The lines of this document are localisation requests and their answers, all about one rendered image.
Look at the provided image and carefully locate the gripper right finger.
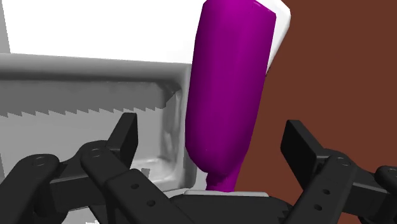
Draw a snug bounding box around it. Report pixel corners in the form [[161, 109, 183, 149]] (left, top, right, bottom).
[[280, 119, 397, 224]]

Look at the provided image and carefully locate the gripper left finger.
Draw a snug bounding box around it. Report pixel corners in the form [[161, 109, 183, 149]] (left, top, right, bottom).
[[0, 112, 195, 224]]

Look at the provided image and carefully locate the purple bottle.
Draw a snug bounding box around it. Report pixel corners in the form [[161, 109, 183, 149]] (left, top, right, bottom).
[[185, 0, 277, 193]]

